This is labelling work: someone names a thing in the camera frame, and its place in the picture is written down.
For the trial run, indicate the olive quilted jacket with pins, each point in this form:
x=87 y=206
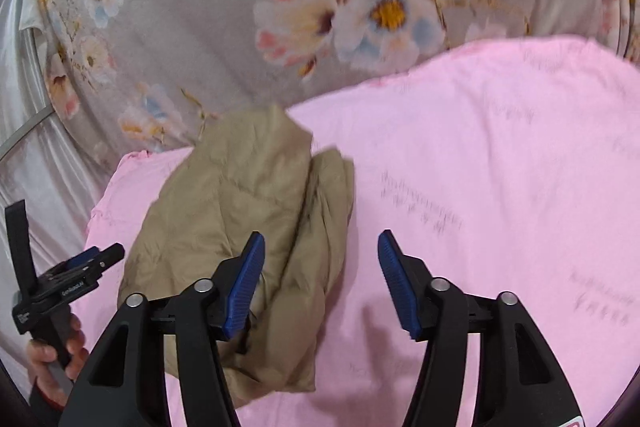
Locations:
x=240 y=187

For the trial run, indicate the silvery white curtain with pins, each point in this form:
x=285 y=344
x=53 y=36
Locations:
x=30 y=187

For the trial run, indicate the person's left forearm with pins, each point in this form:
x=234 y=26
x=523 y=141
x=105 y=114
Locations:
x=41 y=403

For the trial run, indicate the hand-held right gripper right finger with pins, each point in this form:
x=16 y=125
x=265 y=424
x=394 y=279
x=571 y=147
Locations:
x=397 y=287

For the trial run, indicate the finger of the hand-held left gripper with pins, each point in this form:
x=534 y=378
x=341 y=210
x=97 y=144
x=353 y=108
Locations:
x=84 y=254
x=112 y=253

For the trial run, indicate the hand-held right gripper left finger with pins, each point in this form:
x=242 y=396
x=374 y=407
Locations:
x=245 y=287

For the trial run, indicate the grey floral bed sheet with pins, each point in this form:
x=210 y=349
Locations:
x=200 y=32

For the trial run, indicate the pink blanket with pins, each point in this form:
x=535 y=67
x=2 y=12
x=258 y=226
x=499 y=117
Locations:
x=475 y=157

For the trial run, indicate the person's left hand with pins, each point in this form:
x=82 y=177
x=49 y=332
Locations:
x=79 y=342

